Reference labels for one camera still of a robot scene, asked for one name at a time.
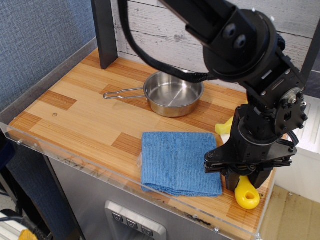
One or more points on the yellow plastic banana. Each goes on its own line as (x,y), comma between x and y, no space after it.
(225,128)

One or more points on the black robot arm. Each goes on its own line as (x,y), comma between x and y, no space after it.
(242,46)

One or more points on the yellow black object bottom left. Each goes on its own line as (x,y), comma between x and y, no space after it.
(19,228)

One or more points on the white appliance at right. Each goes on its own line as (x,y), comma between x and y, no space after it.
(302,177)

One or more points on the stainless steel pot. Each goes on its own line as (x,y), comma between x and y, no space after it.
(167,95)

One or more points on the silver button panel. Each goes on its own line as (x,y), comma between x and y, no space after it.
(126,224)

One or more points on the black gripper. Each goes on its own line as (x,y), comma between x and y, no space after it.
(247,154)

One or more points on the clear acrylic edge guard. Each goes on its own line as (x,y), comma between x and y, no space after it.
(86,186)

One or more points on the black left post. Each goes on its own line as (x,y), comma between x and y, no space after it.
(105,32)

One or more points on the blue folded cloth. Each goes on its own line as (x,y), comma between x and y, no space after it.
(173,163)

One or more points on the white knife yellow handle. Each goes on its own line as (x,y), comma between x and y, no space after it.
(246,194)

